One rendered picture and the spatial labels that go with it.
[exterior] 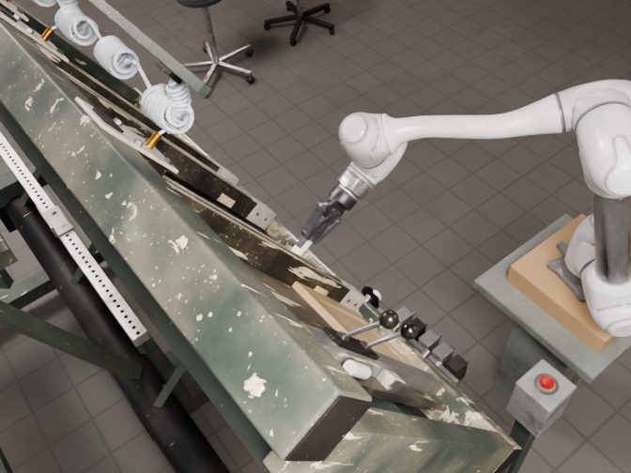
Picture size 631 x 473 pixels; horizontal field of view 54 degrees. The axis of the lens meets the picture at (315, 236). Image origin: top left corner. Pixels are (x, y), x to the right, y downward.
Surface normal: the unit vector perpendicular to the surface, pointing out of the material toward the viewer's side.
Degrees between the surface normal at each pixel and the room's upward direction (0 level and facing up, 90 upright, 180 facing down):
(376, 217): 0
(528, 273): 1
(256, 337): 31
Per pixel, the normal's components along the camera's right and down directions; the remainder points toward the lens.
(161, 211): -0.45, -0.30
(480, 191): -0.06, -0.65
